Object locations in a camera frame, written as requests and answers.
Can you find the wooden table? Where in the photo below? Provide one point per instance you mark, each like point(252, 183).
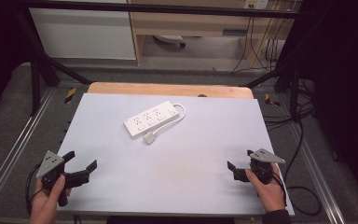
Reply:
point(167, 90)

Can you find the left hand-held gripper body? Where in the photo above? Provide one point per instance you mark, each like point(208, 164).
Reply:
point(50, 163)

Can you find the white cabinet panel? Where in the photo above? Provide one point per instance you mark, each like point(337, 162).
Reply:
point(82, 34)

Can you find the white wall outlet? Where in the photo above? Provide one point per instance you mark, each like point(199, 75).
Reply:
point(256, 3)

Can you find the white power strip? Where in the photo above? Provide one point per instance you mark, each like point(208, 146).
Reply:
point(150, 119)

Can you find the person's right hand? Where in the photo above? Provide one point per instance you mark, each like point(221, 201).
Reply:
point(270, 194)

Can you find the yellow black tape strip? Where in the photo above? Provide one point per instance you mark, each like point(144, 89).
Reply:
point(271, 100)
point(70, 95)

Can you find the white plug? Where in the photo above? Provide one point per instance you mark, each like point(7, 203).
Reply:
point(149, 138)

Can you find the black metal frame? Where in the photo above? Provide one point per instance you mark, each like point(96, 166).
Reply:
point(155, 8)

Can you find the light wooden desk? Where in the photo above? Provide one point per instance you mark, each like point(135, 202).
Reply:
point(192, 23)

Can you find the person's left hand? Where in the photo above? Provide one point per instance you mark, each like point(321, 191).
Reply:
point(45, 203)

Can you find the white chair base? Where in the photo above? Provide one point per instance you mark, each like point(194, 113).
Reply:
point(169, 38)

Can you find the aluminium rail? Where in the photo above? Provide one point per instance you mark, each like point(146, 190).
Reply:
point(15, 146)
point(318, 174)

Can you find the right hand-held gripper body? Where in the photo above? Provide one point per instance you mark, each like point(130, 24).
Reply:
point(265, 157)

